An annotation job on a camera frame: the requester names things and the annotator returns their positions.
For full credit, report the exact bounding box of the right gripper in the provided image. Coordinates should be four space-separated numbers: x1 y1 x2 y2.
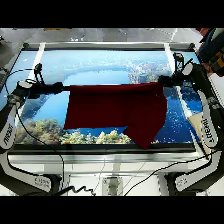
157 75 175 87

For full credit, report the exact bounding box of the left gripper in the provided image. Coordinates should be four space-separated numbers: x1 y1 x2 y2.
40 81 65 96

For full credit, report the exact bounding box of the dark red garment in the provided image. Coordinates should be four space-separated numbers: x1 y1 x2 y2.
63 82 168 150

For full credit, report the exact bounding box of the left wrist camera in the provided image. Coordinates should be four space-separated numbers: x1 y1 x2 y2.
32 62 46 85

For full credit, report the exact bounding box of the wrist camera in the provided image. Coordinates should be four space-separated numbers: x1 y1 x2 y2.
32 62 46 85
172 52 185 71

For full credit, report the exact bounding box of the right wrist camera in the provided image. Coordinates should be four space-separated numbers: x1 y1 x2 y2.
172 52 185 71

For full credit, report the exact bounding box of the black cable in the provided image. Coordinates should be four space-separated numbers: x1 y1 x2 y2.
123 150 221 197
3 68 66 188

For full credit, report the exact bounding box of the silver frame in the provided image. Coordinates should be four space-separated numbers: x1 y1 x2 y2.
6 41 214 197

